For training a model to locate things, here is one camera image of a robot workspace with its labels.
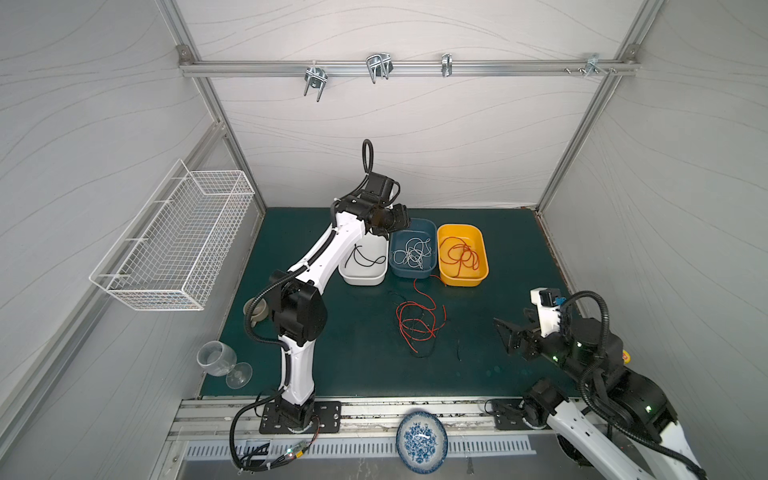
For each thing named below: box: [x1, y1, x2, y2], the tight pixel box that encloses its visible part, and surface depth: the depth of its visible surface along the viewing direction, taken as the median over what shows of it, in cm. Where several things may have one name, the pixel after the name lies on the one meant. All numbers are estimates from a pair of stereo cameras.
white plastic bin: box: [338, 232, 389, 286], surface depth 103 cm
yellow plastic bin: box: [437, 224, 490, 287], surface depth 107 cm
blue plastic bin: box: [389, 218, 437, 279], surface depth 106 cm
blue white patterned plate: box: [396, 411, 449, 475], surface depth 70 cm
